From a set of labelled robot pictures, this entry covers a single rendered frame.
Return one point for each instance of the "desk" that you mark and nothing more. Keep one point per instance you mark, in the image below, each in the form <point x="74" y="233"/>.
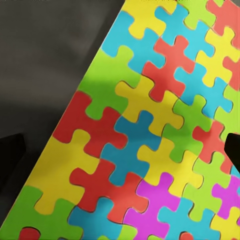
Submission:
<point x="46" y="48"/>

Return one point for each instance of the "jigsaw puzzle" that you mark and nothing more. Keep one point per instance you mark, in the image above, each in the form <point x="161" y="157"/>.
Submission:
<point x="139" y="152"/>

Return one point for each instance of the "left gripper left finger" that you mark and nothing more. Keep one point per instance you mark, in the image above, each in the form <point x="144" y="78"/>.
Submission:
<point x="12" y="150"/>

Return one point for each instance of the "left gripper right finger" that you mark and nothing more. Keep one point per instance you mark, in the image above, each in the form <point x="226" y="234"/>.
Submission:
<point x="232" y="149"/>

